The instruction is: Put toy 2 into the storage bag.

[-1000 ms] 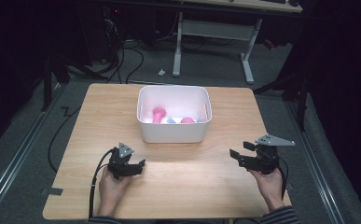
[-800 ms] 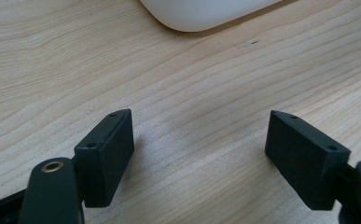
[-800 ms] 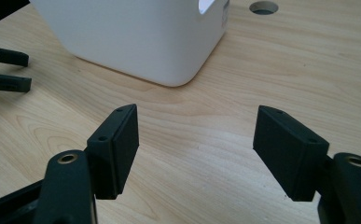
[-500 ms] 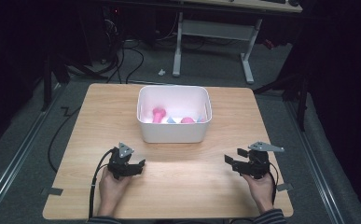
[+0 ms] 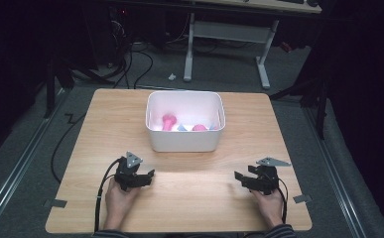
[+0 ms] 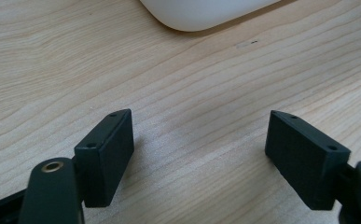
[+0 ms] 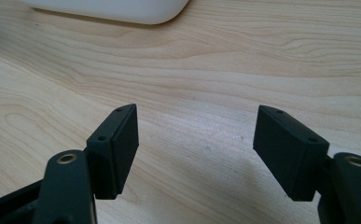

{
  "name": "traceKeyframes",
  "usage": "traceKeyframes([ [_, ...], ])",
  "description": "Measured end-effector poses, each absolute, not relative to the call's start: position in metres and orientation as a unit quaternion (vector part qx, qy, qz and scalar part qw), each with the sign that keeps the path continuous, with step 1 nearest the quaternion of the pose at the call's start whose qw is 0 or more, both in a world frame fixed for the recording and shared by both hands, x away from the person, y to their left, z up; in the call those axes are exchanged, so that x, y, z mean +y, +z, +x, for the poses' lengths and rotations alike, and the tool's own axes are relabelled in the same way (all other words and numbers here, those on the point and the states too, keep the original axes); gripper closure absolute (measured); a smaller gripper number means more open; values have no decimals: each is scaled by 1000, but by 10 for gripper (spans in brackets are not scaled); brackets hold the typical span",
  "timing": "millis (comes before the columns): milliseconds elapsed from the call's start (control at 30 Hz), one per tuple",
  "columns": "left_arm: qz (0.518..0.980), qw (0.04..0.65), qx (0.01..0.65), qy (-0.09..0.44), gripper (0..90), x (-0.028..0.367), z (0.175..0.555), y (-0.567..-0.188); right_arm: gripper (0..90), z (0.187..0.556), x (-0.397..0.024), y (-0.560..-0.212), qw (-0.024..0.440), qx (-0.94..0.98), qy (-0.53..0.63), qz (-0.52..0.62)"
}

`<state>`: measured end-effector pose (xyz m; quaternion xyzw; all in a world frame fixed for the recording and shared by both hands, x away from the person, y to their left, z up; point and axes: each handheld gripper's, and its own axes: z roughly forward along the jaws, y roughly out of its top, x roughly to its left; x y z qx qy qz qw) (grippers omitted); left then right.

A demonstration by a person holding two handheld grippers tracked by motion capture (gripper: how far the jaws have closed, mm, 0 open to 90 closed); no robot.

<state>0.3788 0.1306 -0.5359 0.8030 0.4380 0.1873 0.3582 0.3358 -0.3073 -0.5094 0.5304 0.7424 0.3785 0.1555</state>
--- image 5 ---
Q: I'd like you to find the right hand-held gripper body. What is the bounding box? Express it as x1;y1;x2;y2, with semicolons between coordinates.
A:
245;157;292;196

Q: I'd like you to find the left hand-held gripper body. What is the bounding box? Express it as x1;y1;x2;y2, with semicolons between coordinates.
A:
114;151;145;192

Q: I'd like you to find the white plastic bin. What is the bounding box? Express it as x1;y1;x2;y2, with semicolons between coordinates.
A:
145;90;226;154

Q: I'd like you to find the pink dumbbell-shaped toy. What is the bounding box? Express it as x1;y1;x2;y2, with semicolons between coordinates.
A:
161;113;179;132

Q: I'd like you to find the person's right hand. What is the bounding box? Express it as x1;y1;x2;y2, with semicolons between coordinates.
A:
250;188;285;230

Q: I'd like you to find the person's left hand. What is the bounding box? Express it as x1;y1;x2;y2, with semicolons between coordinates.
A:
104;178;142;231

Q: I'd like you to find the grey tape piece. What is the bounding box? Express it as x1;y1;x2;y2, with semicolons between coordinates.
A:
43;197;68;209
292;193;314;204

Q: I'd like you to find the black stand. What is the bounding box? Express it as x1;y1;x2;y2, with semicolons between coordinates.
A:
268;62;331;141
43;54;76;120

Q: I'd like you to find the white-legged wooden desk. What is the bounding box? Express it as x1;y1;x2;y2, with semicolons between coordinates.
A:
183;0;323;90

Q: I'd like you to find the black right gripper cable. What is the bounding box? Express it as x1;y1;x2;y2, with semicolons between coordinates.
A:
277;178;289;225

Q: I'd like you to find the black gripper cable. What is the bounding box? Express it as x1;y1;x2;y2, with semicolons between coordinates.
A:
93;158;123;233
277;178;289;225

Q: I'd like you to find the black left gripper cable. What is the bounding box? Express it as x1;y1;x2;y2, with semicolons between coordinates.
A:
93;158;123;233

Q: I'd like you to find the metal floor rail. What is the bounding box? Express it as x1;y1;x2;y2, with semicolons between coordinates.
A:
302;104;368;238
0;88;70;234

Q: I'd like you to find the black floor cable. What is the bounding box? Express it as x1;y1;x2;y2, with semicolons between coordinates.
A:
50;112;87;185

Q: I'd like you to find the bundle of black cables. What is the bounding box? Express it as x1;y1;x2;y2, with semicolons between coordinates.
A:
108;19;155;90

